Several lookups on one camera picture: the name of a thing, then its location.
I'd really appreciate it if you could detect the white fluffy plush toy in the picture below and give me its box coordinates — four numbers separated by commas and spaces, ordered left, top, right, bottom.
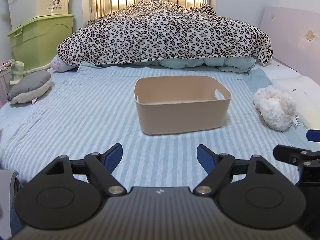
253, 85, 296, 132

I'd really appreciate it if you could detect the blue striped bed sheet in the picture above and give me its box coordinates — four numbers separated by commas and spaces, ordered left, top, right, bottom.
1, 66, 312, 187

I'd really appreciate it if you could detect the beige plastic storage basket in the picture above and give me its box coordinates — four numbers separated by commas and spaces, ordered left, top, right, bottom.
134, 75, 232, 135

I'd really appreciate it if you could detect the light green quilted comforter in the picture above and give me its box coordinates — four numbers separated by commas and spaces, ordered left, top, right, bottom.
77, 56, 273, 91

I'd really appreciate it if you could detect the grey and cream cushion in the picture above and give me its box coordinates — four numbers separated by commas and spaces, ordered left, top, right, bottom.
7, 70, 52, 105

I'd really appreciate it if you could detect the pale pink pillow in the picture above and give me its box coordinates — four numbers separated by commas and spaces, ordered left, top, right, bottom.
50, 54, 75, 72

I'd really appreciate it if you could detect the green plastic storage box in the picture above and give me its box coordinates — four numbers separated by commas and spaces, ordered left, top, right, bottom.
8, 14, 74, 73

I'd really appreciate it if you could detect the leopard print blanket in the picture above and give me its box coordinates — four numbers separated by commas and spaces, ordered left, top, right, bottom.
57, 2, 273, 67

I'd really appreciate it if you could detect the pink wall panel board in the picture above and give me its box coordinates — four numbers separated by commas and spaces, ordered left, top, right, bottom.
260, 7, 320, 83

